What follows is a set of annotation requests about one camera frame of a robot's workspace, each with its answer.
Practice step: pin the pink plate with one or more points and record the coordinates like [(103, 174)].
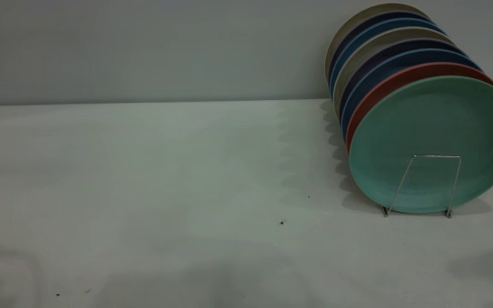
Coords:
[(383, 87)]

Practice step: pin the beige plate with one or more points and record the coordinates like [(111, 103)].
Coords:
[(357, 19), (366, 51)]

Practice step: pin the green plate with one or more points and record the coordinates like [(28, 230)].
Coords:
[(435, 124)]

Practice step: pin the dark purple plate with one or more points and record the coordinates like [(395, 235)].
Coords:
[(383, 53), (383, 18)]

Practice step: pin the teal blue plate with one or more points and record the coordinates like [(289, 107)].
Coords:
[(379, 29)]

